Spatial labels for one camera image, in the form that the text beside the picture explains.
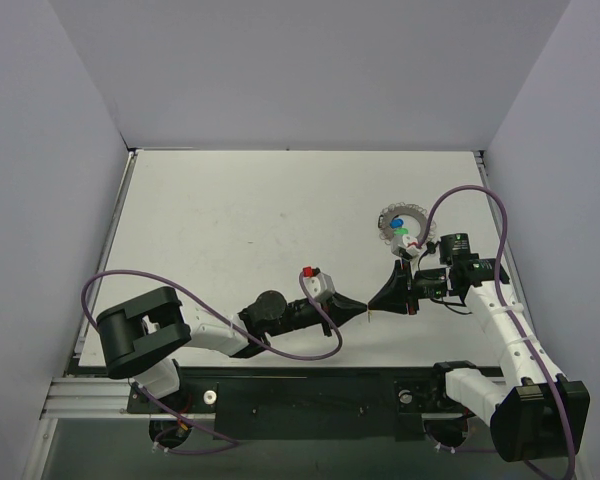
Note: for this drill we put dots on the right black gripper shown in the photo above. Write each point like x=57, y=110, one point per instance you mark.
x=409, y=288

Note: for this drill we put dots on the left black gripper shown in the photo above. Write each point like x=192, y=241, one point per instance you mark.
x=325, y=310

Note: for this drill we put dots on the large silver keyring disc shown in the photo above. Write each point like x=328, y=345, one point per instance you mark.
x=415, y=220

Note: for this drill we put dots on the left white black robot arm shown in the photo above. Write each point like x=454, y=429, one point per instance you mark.
x=138, y=336

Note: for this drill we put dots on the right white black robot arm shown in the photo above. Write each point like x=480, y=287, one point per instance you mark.
x=537, y=413

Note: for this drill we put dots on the black tagged key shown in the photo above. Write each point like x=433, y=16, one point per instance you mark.
x=431, y=247

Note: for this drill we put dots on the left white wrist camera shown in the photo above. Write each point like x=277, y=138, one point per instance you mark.
x=316, y=285

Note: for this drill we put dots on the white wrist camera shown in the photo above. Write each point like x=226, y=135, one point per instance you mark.
x=405, y=247
x=316, y=285

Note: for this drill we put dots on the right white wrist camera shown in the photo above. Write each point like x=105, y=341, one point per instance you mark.
x=405, y=247

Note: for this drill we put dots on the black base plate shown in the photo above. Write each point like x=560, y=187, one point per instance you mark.
x=448, y=422

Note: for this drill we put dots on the aluminium front rail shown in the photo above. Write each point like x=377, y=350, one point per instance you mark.
x=80, y=397

